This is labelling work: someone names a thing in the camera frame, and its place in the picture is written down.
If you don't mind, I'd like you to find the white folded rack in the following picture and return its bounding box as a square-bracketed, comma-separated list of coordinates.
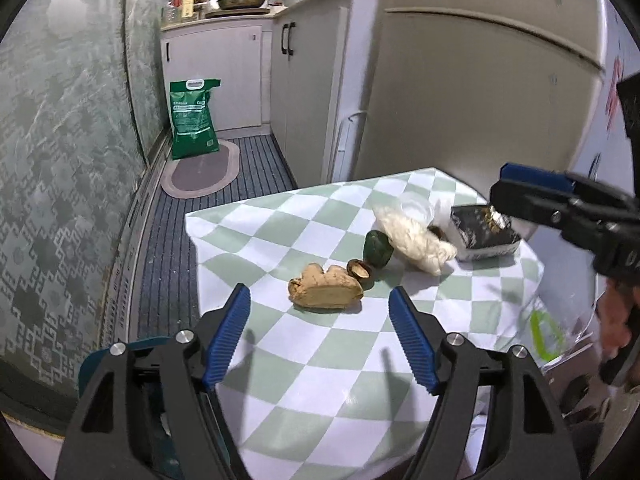
[339, 111, 368, 183]

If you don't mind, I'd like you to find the green white checkered tablecloth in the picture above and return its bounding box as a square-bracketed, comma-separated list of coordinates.
[185, 167, 546, 480]

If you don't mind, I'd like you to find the red wall sticker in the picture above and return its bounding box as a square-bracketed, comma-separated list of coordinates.
[606, 55, 627, 131]

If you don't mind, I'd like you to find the white refrigerator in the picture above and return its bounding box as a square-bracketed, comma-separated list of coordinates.
[357, 0, 623, 201]

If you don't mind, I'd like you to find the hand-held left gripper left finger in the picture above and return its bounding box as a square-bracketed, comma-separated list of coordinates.
[55, 282, 252, 480]

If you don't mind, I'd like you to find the oval grey floor mat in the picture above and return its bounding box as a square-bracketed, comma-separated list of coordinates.
[160, 139, 241, 200]

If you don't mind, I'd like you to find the green rice bag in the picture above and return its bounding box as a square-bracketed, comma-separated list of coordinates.
[169, 78, 222, 161]

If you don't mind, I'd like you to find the teal waste bin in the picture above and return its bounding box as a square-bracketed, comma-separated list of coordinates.
[77, 335, 241, 480]

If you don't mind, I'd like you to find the green pepper piece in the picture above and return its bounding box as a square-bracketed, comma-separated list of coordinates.
[363, 230, 396, 267]

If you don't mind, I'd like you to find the striped grey floor rug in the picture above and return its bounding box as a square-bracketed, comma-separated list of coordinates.
[135, 132, 298, 341]

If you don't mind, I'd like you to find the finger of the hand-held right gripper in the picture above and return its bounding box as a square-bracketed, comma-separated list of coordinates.
[499, 162, 632, 211]
[489, 181, 626, 253]

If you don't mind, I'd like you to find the white cabinet with black handles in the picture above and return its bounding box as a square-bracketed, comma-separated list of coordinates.
[270, 0, 391, 186]

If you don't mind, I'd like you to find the green plastic item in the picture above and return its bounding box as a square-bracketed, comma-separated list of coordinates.
[530, 309, 566, 361]

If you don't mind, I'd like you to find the clear plastic lid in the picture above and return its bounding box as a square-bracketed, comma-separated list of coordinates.
[397, 191, 437, 226]

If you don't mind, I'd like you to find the person's right hand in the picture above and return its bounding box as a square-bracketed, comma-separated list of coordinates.
[599, 277, 640, 361]

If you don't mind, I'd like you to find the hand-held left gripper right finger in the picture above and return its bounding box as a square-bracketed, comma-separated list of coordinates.
[387, 285, 583, 480]

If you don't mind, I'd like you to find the ginger root piece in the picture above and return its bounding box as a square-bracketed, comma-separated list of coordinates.
[287, 262, 365, 313]

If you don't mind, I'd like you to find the white cabinet with small handle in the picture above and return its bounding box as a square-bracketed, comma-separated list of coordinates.
[161, 17, 275, 133]

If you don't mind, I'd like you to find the black cardboard box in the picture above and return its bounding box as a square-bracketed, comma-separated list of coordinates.
[448, 204, 522, 262]

